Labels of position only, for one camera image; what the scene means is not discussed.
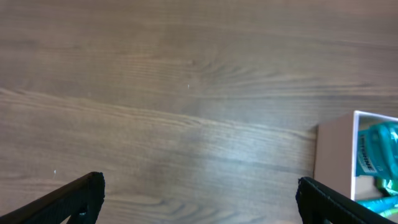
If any green toothbrush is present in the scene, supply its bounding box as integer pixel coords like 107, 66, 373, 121
379, 208, 398, 218

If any green soap packet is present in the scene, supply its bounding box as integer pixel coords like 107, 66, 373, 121
375, 177, 398, 197

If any teal toothpaste tube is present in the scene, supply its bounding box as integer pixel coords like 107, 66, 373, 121
356, 195, 397, 213

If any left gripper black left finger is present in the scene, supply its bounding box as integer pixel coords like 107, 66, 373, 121
1, 172, 105, 223

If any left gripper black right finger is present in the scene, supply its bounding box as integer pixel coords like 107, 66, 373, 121
295, 177, 395, 224

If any white cardboard box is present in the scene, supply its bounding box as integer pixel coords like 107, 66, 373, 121
313, 110, 398, 218

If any teal mouthwash bottle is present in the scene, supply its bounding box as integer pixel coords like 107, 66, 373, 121
356, 121, 397, 180

